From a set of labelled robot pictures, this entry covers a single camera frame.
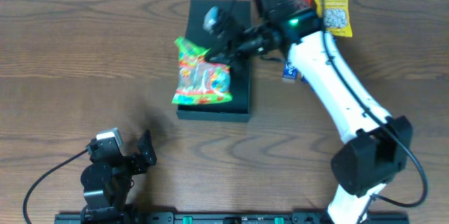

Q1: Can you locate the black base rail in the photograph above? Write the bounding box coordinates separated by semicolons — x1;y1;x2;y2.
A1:
54;211;410;224

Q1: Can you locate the Haribo gummy worms bag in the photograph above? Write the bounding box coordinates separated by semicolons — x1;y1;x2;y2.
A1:
172;37;233;105

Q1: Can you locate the yellow nuts bag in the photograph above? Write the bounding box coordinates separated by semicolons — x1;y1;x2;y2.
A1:
314;0;353;37

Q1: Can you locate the blue Eclipse mints box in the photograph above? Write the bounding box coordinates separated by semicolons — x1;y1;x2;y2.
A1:
282;61;298;81

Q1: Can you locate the Dairy Milk chocolate bar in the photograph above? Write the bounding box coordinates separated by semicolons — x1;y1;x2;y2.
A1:
301;74;309;84

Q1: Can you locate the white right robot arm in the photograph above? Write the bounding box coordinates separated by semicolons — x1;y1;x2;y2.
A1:
203;0;412;223

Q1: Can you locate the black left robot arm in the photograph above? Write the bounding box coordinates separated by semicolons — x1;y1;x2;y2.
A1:
80;128;157;223

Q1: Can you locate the red Hacks candy bag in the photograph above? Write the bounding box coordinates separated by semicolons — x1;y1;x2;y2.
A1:
291;0;313;10

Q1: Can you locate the dark green open box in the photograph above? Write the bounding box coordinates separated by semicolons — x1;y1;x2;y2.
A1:
176;0;251;122

